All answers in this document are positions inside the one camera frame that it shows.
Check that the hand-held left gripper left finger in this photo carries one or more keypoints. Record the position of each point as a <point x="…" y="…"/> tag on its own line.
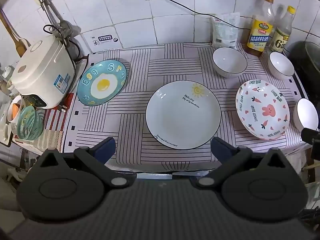
<point x="106" y="148"/>

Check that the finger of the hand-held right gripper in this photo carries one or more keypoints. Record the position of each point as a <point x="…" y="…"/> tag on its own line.
<point x="311" y="136"/>

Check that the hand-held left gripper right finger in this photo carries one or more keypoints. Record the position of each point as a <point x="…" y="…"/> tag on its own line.
<point x="220" y="148"/>

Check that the white bowl with dark rim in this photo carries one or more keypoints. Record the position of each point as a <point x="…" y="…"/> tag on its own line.
<point x="307" y="115"/>

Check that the white sun print plate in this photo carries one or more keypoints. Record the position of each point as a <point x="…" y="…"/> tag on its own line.
<point x="182" y="115"/>

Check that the pink rabbit print plate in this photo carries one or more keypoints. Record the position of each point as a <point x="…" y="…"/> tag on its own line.
<point x="262" y="110"/>

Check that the blue fried egg plate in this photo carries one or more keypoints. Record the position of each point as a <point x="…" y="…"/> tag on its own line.
<point x="100" y="85"/>

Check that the red striped cloth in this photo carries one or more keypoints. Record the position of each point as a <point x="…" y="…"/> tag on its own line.
<point x="53" y="120"/>

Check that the dark wok with lid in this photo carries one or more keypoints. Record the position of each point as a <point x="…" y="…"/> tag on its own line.
<point x="305" y="60"/>

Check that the small white ribbed bowl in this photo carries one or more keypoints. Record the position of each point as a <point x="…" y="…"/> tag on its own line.
<point x="281" y="63"/>

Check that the green plastic colander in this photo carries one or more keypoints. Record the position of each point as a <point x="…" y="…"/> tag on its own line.
<point x="28" y="122"/>

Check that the large white bowl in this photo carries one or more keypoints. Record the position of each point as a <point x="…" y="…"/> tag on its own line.
<point x="228" y="61"/>

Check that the striped white tablecloth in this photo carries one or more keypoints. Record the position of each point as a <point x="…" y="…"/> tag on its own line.
<point x="140" y="67"/>

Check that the white container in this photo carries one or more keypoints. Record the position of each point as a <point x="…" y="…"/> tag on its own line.
<point x="13" y="120"/>

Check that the yellow cap vinegar bottle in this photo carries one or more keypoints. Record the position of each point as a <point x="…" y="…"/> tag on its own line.
<point x="281" y="40"/>

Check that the white rice cooker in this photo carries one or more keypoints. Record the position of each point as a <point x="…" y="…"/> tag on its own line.
<point x="42" y="67"/>

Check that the yellow label cooking wine bottle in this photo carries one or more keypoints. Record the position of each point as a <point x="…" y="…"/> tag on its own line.
<point x="258" y="35"/>

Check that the white salt bag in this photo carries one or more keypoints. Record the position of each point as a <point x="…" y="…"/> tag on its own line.
<point x="225" y="32"/>

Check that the wooden spatula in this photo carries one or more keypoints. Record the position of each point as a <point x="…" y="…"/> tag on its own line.
<point x="18" y="45"/>

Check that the metal hanging utensils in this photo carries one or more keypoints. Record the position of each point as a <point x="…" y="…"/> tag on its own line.
<point x="51" y="12"/>

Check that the white wall sticker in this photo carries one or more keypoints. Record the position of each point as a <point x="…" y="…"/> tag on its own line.
<point x="103" y="40"/>

